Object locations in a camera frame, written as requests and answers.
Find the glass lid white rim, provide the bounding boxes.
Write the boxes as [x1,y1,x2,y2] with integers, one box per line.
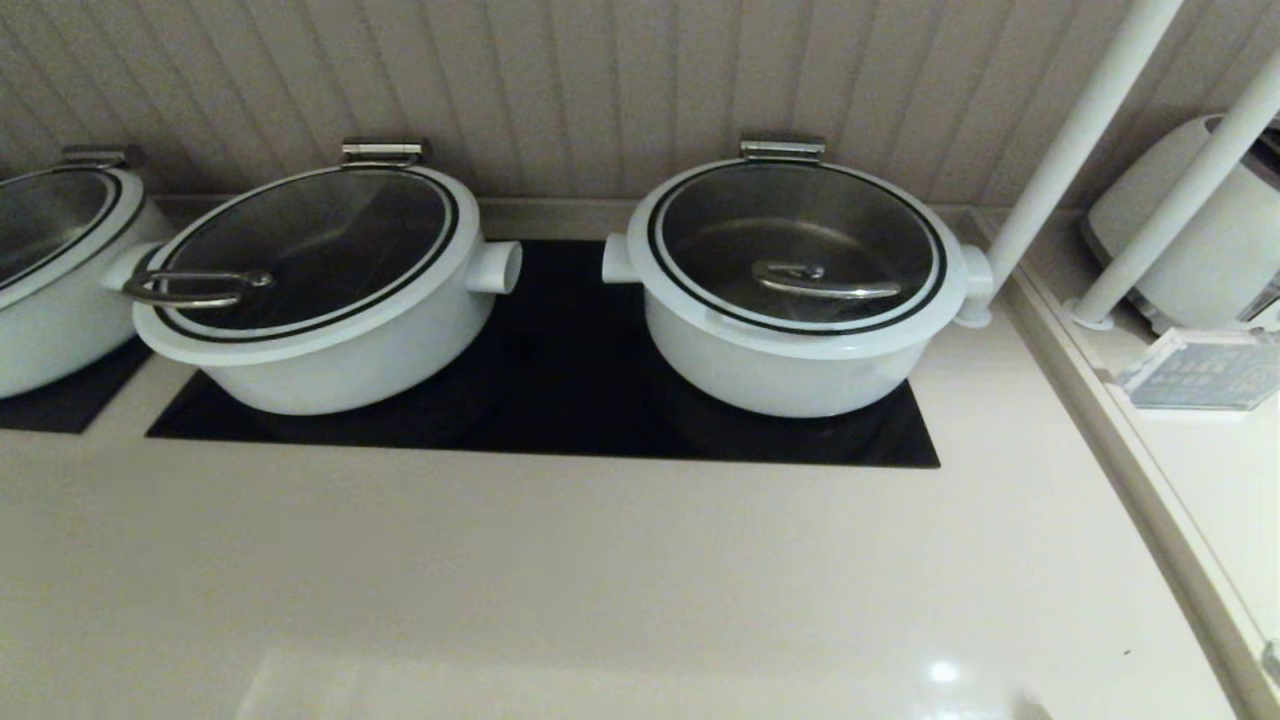
[122,164,483,368]
[0,167,146,309]
[626,157,969,361]

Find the white round pot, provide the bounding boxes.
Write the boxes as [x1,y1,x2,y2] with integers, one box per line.
[602,160,996,419]
[0,167,166,399]
[100,167,523,416]

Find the white round pole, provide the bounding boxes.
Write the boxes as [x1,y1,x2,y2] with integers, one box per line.
[955,0,1186,329]

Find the white toaster appliance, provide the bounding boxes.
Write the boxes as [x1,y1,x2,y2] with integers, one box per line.
[1065,60,1280,331]

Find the clear acrylic sign holder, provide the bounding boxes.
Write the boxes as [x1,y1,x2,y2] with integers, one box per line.
[1112,328,1280,412]

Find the white countertop appliance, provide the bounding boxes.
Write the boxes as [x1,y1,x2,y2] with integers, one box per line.
[1085,113,1280,336]

